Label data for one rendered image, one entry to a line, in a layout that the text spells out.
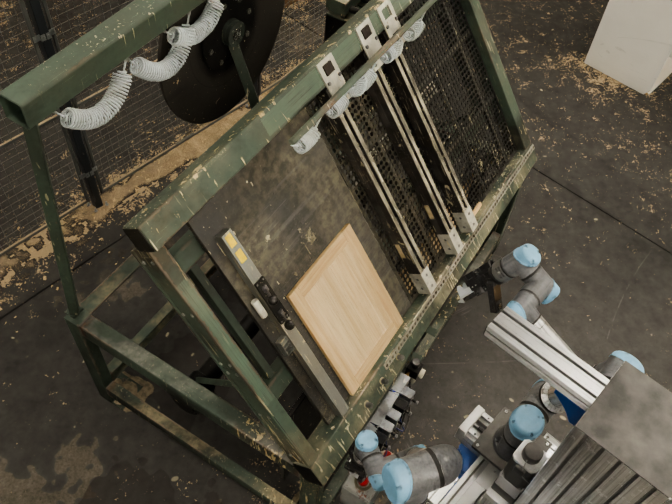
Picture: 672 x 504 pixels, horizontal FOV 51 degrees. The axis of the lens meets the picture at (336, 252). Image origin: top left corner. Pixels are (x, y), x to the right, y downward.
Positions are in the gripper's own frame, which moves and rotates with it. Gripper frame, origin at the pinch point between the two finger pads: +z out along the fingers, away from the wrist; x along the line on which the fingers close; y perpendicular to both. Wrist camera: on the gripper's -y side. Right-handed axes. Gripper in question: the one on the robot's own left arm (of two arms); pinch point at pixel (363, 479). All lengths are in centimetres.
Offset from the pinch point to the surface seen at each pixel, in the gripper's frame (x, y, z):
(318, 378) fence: -19.8, 33.7, -12.8
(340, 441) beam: -11.4, 16.8, 9.7
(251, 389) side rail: 6, 46, -32
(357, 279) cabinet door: -63, 43, -22
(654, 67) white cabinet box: -422, -15, 70
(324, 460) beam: -0.8, 17.7, 8.4
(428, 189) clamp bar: -120, 40, -28
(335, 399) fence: -20.8, 25.8, -1.5
